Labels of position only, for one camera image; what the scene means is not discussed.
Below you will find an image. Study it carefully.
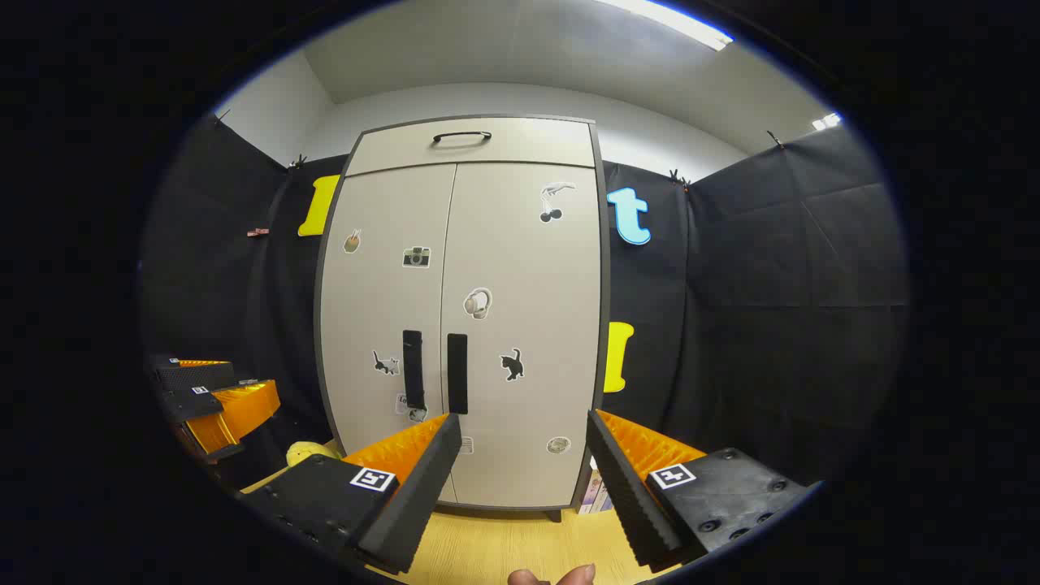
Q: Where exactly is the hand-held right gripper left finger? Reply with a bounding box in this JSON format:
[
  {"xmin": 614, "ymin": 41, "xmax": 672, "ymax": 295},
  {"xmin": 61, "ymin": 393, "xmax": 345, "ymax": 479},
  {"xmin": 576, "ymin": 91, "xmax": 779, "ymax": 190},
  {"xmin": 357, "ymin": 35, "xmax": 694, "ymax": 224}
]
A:
[{"xmin": 240, "ymin": 413, "xmax": 464, "ymax": 576}]

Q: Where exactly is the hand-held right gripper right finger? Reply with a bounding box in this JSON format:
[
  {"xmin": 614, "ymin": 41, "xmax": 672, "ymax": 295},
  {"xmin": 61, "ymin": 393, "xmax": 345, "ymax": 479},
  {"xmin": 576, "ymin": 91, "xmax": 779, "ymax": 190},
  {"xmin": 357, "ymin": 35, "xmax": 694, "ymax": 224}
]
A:
[{"xmin": 585, "ymin": 409, "xmax": 820, "ymax": 570}]

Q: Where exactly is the black door handle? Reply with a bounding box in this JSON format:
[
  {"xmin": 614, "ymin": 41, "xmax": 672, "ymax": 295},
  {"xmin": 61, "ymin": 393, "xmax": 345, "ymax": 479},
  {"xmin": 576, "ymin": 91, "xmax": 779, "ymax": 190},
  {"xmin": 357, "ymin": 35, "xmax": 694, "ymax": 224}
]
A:
[
  {"xmin": 447, "ymin": 333, "xmax": 470, "ymax": 415},
  {"xmin": 402, "ymin": 329, "xmax": 427, "ymax": 410}
]

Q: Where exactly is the beige cabinet door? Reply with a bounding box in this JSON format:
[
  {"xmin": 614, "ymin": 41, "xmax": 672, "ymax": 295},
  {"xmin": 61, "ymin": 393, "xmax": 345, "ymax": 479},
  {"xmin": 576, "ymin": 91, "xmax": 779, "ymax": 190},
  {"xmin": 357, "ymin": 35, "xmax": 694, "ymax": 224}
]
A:
[
  {"xmin": 439, "ymin": 160, "xmax": 606, "ymax": 511},
  {"xmin": 318, "ymin": 162, "xmax": 457, "ymax": 505}
]

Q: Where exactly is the beige double-door shoe cabinet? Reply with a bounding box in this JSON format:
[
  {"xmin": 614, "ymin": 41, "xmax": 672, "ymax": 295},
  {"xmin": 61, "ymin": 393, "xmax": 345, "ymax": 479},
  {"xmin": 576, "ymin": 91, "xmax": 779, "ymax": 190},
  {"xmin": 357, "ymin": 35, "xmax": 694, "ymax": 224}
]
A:
[{"xmin": 313, "ymin": 114, "xmax": 612, "ymax": 522}]

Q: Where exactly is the small printed box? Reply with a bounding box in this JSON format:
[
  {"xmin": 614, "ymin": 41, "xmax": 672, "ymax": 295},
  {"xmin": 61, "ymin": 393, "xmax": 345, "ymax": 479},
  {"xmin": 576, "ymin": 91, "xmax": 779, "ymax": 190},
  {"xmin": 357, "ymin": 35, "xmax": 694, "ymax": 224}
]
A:
[{"xmin": 578, "ymin": 467, "xmax": 614, "ymax": 514}]

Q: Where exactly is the yellow plush toy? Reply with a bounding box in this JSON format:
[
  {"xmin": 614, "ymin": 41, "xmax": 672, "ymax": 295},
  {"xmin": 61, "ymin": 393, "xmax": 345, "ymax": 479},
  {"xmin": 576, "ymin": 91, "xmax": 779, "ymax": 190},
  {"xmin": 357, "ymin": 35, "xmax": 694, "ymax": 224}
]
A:
[{"xmin": 286, "ymin": 440, "xmax": 342, "ymax": 468}]

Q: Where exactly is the black backdrop cloth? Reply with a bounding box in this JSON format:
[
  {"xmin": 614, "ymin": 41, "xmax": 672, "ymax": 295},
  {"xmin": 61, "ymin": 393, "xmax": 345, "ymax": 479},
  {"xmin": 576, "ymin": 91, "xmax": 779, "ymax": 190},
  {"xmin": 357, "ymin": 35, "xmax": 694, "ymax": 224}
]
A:
[{"xmin": 138, "ymin": 114, "xmax": 911, "ymax": 488}]

